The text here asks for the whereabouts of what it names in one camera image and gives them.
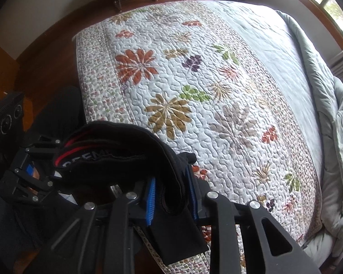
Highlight grey-green duvet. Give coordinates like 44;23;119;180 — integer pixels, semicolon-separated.
278;12;343;257

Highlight floral quilted bedspread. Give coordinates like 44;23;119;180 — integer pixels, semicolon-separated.
72;0;324;274

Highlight black pants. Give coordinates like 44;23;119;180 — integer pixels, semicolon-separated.
53;121;207;265

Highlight person's left hand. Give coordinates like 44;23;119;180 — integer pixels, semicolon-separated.
26;165;40;195

